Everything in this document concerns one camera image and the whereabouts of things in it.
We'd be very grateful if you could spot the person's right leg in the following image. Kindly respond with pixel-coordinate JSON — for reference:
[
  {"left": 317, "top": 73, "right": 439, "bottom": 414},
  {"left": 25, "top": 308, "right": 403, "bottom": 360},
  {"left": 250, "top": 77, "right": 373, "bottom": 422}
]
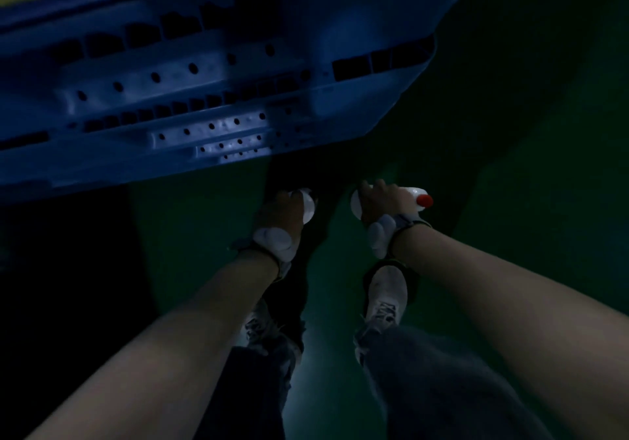
[{"left": 353, "top": 324, "right": 556, "bottom": 440}]

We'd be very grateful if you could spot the person's white right shoe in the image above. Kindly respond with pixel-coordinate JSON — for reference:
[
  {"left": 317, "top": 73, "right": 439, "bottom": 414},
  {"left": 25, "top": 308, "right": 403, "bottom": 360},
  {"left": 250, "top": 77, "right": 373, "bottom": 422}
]
[{"left": 363, "top": 263, "right": 410, "bottom": 330}]

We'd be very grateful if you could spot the person's right hand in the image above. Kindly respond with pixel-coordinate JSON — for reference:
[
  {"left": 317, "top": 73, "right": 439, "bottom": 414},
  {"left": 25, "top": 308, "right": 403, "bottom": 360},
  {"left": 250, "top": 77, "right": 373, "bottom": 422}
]
[{"left": 357, "top": 179, "right": 419, "bottom": 227}]

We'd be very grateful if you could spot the white bottle with red cap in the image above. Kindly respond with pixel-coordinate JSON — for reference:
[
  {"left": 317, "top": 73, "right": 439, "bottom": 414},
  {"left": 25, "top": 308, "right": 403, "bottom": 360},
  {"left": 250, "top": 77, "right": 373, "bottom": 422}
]
[
  {"left": 349, "top": 185, "right": 434, "bottom": 222},
  {"left": 287, "top": 188, "right": 316, "bottom": 225}
]

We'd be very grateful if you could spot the person's white shoe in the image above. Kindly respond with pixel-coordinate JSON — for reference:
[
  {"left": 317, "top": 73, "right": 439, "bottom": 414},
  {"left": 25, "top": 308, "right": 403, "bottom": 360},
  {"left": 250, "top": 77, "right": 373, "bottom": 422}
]
[
  {"left": 243, "top": 299, "right": 281, "bottom": 350},
  {"left": 363, "top": 263, "right": 410, "bottom": 330}
]

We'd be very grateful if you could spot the person's white left shoe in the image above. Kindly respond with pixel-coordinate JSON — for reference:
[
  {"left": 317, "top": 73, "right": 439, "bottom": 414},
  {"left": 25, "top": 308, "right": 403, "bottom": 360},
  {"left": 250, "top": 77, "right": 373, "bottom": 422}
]
[{"left": 243, "top": 299, "right": 281, "bottom": 350}]

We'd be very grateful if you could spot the person's left hand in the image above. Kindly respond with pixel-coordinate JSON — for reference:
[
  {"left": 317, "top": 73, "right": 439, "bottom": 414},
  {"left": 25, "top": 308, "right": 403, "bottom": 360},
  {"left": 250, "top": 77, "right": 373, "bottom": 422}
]
[{"left": 253, "top": 189, "right": 313, "bottom": 247}]

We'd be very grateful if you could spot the white wrist tracker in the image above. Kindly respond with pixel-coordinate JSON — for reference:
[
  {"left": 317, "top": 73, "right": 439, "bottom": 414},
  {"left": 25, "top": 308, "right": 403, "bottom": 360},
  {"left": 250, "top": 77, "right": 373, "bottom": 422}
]
[
  {"left": 366, "top": 213, "right": 433, "bottom": 261},
  {"left": 233, "top": 226, "right": 301, "bottom": 281}
]

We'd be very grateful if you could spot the person's left forearm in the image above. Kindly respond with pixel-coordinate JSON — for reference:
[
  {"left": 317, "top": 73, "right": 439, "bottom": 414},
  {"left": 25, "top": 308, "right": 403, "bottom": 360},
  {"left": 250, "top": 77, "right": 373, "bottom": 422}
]
[{"left": 24, "top": 247, "right": 281, "bottom": 440}]

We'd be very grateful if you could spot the white left wrist tracker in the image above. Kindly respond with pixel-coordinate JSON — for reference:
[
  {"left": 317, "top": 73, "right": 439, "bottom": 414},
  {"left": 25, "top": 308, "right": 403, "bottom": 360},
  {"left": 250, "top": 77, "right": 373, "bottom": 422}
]
[{"left": 233, "top": 226, "right": 301, "bottom": 281}]

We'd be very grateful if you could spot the white right wrist tracker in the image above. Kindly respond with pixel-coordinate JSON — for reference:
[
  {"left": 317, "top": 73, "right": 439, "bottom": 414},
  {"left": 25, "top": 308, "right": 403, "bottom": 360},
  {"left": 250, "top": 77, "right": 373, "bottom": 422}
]
[{"left": 366, "top": 213, "right": 433, "bottom": 261}]

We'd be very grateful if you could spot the person's leg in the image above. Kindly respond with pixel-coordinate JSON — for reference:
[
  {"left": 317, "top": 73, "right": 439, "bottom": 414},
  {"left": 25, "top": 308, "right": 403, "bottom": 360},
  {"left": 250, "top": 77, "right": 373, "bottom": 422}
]
[
  {"left": 194, "top": 329, "right": 305, "bottom": 440},
  {"left": 353, "top": 324, "right": 556, "bottom": 440}
]

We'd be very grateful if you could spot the person's left leg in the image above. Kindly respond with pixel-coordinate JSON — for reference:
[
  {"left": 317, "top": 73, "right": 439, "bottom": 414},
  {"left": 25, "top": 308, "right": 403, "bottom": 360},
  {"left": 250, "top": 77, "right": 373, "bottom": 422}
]
[{"left": 194, "top": 329, "right": 305, "bottom": 440}]

